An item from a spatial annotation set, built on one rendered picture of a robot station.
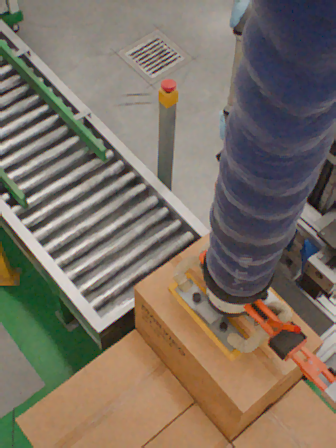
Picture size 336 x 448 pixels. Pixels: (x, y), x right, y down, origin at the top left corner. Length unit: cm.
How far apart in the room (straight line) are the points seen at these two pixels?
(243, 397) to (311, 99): 126
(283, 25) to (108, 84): 321
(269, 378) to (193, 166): 189
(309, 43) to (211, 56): 337
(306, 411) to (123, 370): 75
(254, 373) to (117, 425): 63
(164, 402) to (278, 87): 167
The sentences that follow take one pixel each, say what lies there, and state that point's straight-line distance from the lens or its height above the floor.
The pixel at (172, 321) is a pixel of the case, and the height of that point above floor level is 94.
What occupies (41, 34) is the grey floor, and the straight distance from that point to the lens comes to 462.
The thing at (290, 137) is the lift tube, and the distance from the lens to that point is 125.
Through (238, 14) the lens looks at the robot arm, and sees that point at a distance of 224.
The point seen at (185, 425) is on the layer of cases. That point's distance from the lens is 256.
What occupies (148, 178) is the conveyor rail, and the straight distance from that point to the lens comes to 300.
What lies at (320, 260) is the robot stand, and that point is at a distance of 240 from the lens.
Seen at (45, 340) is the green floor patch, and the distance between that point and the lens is 328.
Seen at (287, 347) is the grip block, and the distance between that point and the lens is 199.
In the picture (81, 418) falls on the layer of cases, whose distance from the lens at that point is 257.
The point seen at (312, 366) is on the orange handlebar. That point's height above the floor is 120.
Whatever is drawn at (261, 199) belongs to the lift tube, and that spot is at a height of 185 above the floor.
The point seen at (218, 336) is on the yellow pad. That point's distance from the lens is 210.
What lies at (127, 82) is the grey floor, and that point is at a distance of 425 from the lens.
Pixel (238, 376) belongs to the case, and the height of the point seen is 94.
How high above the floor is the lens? 302
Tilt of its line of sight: 59 degrees down
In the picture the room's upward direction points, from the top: 3 degrees clockwise
